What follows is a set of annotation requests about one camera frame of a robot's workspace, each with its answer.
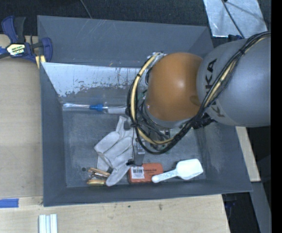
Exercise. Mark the white plastic scoop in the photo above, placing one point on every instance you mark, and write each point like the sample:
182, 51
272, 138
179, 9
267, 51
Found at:
189, 169

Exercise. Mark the orange box with barcode label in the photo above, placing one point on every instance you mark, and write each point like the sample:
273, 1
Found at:
153, 171

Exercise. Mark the white work glove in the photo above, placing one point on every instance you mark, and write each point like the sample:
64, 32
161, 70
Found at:
114, 147

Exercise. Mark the clear plastic tube blue cap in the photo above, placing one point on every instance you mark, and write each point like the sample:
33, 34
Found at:
97, 107

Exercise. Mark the pale wood board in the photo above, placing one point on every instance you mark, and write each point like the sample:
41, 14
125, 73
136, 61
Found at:
17, 130

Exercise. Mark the gold and brown metal object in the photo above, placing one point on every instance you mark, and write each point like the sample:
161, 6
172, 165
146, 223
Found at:
97, 172

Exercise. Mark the grey metal bin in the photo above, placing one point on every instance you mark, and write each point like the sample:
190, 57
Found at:
87, 45

